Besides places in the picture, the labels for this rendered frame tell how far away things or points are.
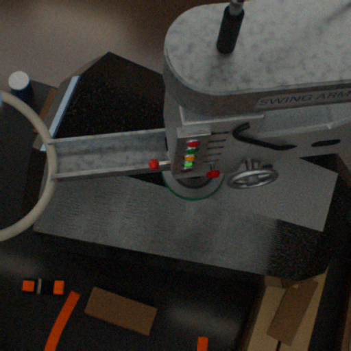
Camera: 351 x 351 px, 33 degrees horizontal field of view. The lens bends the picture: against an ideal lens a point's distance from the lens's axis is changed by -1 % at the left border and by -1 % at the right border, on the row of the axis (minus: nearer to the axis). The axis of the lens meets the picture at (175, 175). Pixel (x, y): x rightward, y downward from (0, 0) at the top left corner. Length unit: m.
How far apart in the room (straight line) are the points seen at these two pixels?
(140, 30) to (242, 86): 2.06
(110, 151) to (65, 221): 0.48
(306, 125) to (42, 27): 2.03
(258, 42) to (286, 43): 0.06
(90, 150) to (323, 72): 0.82
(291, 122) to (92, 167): 0.62
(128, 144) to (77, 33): 1.52
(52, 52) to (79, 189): 1.25
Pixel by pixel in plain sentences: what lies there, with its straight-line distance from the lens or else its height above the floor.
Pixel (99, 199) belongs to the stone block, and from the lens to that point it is 2.15.
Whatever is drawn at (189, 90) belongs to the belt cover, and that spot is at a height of 1.67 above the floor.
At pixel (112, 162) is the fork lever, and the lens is 1.82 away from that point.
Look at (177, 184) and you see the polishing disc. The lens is 2.01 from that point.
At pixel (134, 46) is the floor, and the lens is 3.23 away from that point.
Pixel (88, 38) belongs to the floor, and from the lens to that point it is 3.27.
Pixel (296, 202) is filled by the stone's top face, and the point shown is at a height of 0.82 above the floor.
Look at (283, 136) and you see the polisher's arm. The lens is 1.58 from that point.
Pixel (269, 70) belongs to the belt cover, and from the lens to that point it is 1.28.
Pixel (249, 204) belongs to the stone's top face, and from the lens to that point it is 2.08.
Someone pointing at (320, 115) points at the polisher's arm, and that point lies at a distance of 1.60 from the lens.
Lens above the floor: 2.80
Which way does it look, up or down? 72 degrees down
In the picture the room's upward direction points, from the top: 10 degrees clockwise
